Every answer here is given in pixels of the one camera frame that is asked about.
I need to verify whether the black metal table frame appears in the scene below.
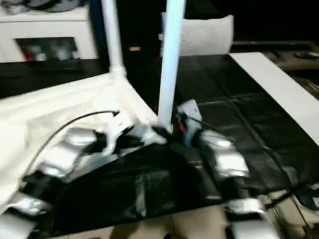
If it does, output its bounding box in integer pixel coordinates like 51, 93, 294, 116
264, 183, 312, 209

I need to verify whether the white cabinet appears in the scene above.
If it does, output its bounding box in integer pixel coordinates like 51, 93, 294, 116
0, 6, 98, 63

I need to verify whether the thin black bar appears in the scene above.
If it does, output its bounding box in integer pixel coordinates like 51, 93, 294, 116
231, 41, 312, 47

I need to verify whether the grey cushion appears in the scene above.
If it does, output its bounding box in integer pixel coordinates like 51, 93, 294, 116
159, 12, 235, 57

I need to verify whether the black sofa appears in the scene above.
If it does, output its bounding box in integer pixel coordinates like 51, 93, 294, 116
89, 0, 319, 55

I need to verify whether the white plastic table top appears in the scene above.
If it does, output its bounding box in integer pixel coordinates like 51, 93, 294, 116
0, 69, 167, 212

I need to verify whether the grey bag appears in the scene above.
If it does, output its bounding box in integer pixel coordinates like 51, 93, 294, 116
27, 0, 90, 12

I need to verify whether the black table mat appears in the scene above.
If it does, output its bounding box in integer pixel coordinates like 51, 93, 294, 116
0, 53, 319, 235

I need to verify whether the white plastic table leg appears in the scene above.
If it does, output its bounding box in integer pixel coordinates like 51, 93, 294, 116
158, 0, 186, 132
101, 0, 127, 79

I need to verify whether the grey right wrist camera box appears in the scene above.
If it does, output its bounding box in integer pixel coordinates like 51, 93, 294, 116
176, 99, 202, 122

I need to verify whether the white low table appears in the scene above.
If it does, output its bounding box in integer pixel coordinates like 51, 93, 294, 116
229, 52, 319, 146

